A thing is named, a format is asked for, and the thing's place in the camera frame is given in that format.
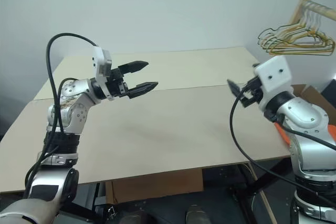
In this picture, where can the light wooden stick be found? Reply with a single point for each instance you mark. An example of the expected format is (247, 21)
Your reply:
(263, 197)

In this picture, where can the wooden hanger rack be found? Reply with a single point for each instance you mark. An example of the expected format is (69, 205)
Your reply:
(325, 11)

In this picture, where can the black metal table frame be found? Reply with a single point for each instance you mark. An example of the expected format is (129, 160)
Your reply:
(242, 179)

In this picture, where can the flat cardboard box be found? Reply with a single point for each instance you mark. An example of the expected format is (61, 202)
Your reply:
(157, 184)

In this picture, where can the grey rounded foot shape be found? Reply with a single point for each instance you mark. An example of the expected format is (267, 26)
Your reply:
(195, 213)

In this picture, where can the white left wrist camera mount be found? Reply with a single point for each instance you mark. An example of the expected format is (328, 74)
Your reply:
(98, 58)

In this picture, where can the black flat object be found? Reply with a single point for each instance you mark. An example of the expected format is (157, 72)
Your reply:
(330, 82)

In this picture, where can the dark rounded shape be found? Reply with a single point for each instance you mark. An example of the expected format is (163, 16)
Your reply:
(134, 216)

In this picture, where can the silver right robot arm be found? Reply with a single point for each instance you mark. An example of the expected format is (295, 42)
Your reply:
(302, 113)

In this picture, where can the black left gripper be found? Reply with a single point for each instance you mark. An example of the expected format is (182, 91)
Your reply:
(115, 85)

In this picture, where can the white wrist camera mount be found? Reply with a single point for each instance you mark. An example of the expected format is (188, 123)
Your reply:
(98, 58)
(273, 73)

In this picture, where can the open cardboard box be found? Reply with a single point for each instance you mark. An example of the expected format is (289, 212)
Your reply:
(313, 95)

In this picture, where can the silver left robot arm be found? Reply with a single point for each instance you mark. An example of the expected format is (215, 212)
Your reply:
(76, 108)

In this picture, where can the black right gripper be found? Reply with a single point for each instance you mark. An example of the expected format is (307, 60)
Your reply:
(253, 91)

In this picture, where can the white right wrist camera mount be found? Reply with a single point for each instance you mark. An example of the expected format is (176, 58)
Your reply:
(273, 73)

